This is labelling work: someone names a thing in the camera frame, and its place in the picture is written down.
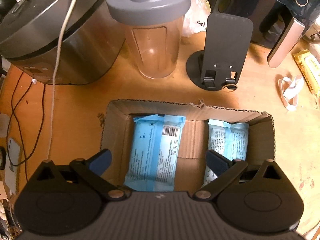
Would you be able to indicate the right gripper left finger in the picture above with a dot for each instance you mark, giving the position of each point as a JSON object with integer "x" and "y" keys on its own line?
{"x": 89, "y": 172}

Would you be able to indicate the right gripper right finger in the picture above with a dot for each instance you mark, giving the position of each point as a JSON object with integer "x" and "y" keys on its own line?
{"x": 227, "y": 171}

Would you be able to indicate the small blue snack packet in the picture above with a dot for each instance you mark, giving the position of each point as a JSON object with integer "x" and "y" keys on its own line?
{"x": 229, "y": 140}

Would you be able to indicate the brown cardboard box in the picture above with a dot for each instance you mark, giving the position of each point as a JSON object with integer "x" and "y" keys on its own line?
{"x": 119, "y": 126}

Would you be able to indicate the large blue snack packet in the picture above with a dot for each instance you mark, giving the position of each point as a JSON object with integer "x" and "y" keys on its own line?
{"x": 154, "y": 152}

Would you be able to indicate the light blue smartphone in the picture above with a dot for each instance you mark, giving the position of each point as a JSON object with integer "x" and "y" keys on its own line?
{"x": 11, "y": 171}

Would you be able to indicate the white elastic band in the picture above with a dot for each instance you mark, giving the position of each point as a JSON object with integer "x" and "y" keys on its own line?
{"x": 289, "y": 91}

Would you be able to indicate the black phone stand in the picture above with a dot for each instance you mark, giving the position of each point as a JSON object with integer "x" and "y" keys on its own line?
{"x": 220, "y": 64}

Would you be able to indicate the yellow snack packet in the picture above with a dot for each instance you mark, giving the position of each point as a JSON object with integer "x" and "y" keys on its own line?
{"x": 309, "y": 66}

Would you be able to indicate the dark blue air fryer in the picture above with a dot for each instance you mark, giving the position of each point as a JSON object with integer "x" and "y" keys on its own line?
{"x": 277, "y": 24}

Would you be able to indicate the grey rice cooker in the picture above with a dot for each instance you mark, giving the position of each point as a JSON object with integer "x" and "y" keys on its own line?
{"x": 91, "y": 42}

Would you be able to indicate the grey lid shaker bottle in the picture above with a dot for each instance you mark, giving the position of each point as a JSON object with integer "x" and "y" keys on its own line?
{"x": 153, "y": 31}

